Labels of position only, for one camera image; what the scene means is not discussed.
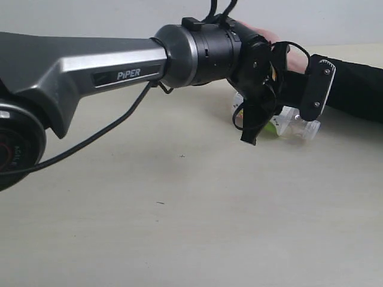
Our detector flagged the person's open bare hand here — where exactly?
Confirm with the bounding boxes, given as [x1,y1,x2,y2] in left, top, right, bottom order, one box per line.
[239,20,311,72]

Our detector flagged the square bottle white fruit label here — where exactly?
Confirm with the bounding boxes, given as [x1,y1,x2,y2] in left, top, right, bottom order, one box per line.
[231,92,321,145]

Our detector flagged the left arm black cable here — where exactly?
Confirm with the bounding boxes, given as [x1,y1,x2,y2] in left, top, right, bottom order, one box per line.
[0,0,312,176]

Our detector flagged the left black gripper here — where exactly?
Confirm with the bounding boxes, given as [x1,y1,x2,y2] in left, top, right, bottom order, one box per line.
[228,35,308,145]

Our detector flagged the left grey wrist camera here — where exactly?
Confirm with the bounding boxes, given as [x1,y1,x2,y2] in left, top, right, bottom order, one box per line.
[299,54,336,121]

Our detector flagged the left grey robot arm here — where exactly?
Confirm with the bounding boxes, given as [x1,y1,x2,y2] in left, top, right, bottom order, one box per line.
[1,14,311,190]

